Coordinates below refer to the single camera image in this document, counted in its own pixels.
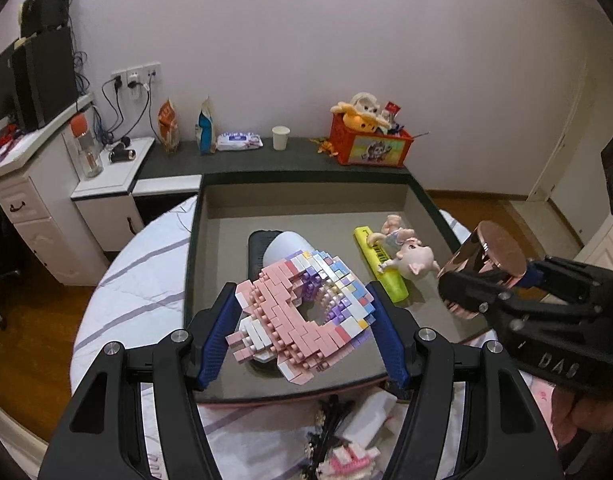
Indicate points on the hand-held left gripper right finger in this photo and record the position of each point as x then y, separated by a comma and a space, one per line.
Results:
386, 340

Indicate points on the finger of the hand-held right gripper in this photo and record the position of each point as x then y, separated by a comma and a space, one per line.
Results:
466, 285
561, 275

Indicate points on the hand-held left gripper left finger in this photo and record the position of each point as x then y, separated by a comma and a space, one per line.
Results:
221, 340

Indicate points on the rose gold metal cup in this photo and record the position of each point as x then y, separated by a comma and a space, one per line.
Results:
491, 255

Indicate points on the pink pig figurine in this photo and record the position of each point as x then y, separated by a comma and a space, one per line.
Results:
411, 260

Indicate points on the yellow highlighter pen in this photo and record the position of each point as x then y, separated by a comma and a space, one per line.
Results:
386, 272

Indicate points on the white power adapter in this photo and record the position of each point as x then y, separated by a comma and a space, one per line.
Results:
366, 412

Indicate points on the pink purple brick model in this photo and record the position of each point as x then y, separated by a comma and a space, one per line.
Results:
306, 310

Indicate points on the small pink doll figurine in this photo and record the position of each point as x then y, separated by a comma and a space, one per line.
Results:
394, 227

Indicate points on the black oblong case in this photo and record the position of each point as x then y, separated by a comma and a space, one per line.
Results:
259, 250

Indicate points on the black hair clip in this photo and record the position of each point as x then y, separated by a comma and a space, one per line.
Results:
329, 427

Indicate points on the white cylindrical fan device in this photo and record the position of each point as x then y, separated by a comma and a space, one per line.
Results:
286, 247

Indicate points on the white pink brick model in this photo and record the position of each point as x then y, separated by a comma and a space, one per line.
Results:
346, 457

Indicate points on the pink box with dark rim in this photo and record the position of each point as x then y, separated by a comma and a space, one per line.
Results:
296, 200

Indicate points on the person's right hand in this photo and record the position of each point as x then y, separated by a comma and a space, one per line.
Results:
584, 412

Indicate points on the pink printed cloth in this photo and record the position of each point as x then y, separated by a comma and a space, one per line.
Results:
541, 400

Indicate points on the white door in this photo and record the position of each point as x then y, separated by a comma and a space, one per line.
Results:
556, 160

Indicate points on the red toy crate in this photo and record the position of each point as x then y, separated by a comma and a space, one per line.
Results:
374, 145

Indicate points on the white side cabinet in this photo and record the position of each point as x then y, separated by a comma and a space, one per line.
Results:
111, 195

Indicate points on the red white card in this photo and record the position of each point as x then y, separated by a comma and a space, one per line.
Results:
391, 109

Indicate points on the small orange toy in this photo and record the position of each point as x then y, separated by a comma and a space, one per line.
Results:
326, 146

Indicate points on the yellow plush toy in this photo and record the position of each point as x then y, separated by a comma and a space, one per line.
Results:
359, 117

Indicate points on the wet wipes pack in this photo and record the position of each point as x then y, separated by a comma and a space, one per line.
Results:
239, 141

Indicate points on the blue white snack bag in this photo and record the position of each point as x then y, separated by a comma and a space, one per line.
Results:
206, 130

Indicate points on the white paper cup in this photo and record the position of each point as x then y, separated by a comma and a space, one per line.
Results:
280, 137

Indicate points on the small black cylindrical device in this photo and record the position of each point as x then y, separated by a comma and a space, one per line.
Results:
124, 152

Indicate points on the orange snack bag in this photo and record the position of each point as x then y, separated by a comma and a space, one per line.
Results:
169, 127

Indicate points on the clear bottle with orange cap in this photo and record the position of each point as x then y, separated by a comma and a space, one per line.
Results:
86, 147

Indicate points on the white desk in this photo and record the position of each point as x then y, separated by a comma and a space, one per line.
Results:
21, 195

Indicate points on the red item on desk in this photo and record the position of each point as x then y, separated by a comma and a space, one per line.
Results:
4, 137

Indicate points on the black computer tower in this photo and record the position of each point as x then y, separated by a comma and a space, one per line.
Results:
46, 75

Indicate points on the black speaker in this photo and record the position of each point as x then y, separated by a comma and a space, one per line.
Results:
44, 7

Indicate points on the white wall socket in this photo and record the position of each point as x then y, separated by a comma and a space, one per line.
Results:
136, 75

